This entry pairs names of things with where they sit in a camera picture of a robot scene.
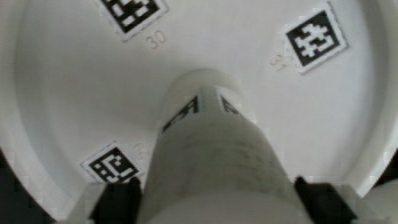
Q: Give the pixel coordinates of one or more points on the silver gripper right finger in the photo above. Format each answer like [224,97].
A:
[332,203]

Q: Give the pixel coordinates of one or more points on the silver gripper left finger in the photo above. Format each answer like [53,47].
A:
[108,203]

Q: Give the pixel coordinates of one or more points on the white table leg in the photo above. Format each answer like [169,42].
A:
[217,182]

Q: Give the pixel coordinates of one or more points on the white round table top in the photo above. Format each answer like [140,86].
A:
[92,55]

